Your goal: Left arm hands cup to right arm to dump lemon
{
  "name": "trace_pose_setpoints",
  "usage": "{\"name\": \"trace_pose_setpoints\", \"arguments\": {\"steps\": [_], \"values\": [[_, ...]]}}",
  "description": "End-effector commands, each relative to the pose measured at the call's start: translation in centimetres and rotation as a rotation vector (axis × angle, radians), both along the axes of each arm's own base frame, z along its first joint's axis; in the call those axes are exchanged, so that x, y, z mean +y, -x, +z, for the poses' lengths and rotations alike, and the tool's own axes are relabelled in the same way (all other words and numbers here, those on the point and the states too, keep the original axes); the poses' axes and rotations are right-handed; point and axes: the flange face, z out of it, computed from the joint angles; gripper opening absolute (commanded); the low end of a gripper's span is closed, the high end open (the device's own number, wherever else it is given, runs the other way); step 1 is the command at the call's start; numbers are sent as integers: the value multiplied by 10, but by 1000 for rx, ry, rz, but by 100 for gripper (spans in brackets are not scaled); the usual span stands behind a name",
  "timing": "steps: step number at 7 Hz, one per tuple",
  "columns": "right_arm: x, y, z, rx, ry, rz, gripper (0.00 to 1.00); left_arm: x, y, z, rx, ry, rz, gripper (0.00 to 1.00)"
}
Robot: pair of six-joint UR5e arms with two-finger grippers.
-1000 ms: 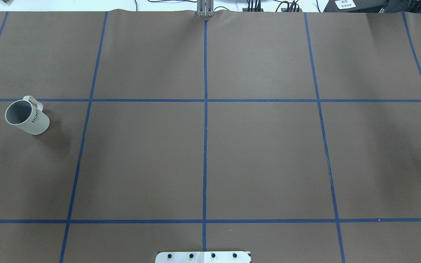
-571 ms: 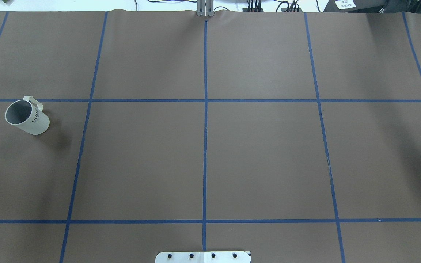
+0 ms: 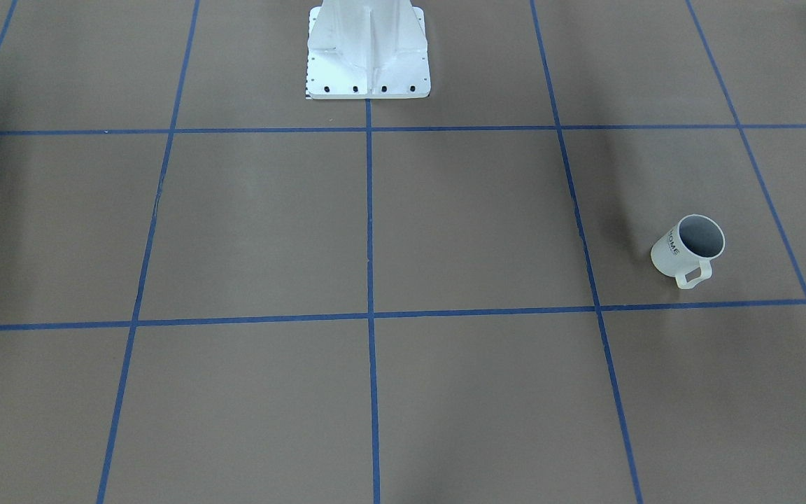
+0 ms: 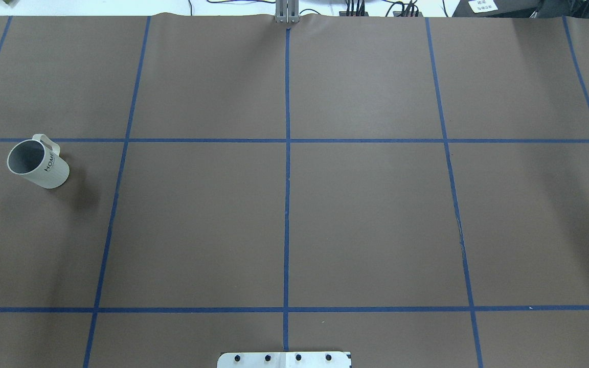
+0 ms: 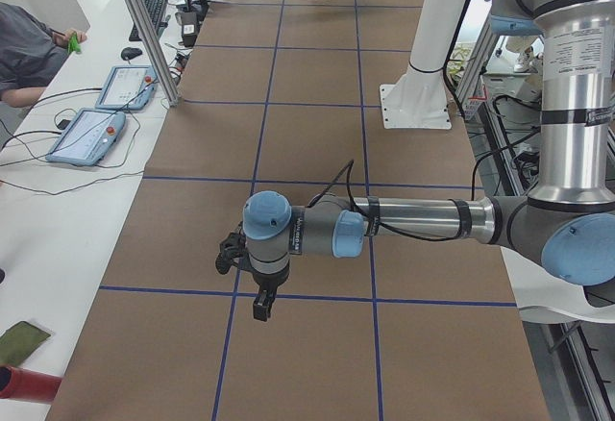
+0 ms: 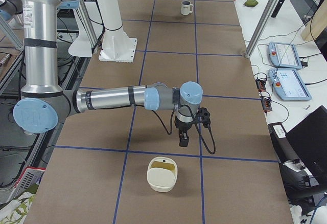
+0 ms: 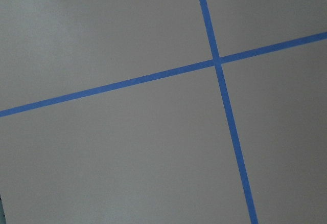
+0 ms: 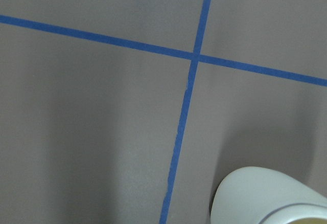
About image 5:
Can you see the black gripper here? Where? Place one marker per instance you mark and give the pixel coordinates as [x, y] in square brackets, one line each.
[269, 281]

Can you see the brown table mat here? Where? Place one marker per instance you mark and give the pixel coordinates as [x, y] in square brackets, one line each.
[280, 94]

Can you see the black keyboard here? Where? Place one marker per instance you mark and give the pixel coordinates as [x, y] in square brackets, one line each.
[156, 9]

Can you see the black computer mouse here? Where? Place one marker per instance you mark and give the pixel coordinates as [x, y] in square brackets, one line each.
[129, 53]

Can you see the far teach pendant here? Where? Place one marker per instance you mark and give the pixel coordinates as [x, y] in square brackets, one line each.
[128, 87]

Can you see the teach pendant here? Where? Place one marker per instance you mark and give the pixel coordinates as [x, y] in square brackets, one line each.
[88, 137]
[128, 87]

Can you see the near teach pendant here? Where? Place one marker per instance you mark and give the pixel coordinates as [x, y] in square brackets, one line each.
[88, 137]

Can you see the green cloth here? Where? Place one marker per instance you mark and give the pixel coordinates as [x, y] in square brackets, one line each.
[20, 341]

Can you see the red cylinder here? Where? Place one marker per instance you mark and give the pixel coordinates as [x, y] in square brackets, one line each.
[28, 386]

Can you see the white chair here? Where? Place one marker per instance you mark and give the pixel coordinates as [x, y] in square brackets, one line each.
[544, 299]

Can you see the seated person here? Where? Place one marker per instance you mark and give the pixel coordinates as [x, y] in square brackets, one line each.
[31, 55]

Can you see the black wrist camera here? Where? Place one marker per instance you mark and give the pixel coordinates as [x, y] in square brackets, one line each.
[232, 252]

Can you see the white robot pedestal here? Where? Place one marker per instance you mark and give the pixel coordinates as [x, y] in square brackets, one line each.
[419, 100]

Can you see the aluminium frame post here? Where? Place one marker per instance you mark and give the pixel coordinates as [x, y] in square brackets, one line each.
[149, 38]

